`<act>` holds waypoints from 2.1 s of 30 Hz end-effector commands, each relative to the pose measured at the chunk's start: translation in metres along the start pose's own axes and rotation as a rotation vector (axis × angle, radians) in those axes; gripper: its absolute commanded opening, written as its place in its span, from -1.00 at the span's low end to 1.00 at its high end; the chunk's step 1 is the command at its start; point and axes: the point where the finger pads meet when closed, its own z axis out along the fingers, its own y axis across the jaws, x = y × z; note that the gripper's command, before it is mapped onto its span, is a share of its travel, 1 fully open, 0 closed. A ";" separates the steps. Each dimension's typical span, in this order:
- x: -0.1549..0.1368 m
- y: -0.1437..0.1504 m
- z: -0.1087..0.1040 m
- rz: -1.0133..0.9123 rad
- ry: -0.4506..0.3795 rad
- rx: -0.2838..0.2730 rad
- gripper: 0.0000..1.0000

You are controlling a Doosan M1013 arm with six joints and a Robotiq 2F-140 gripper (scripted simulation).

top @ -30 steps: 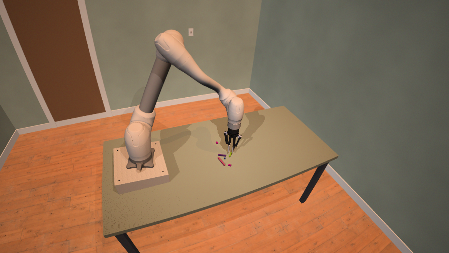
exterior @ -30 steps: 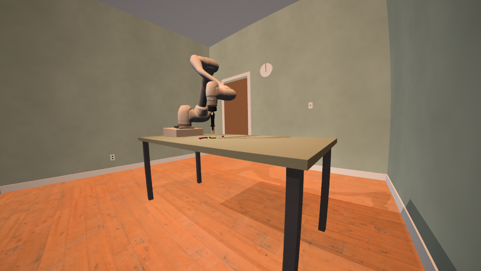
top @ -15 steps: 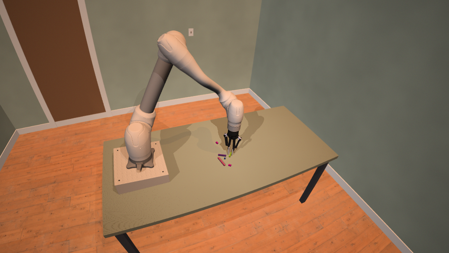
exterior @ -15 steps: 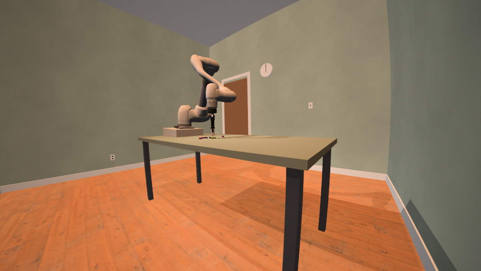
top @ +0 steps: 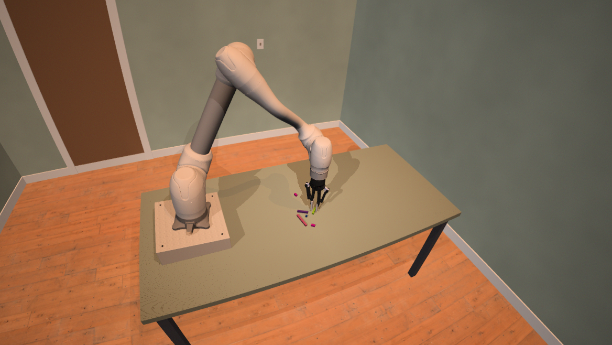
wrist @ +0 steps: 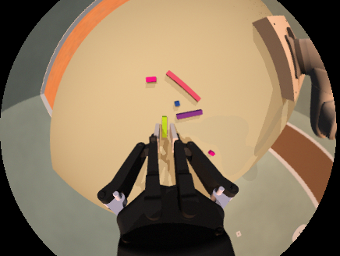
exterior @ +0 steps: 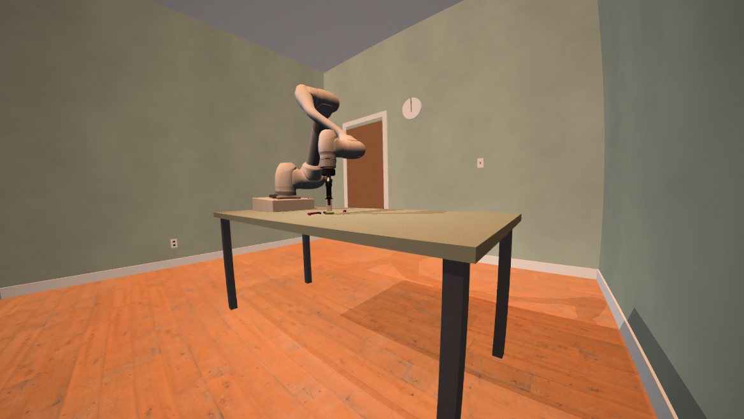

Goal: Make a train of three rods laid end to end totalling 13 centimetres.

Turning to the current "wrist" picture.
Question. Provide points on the purple rod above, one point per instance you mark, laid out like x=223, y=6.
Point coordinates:
x=189, y=114

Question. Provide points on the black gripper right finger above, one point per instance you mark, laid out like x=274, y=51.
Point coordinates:
x=221, y=190

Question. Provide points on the pink rod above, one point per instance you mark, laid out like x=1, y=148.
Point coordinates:
x=183, y=85

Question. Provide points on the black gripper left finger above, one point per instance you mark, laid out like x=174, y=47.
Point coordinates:
x=114, y=195

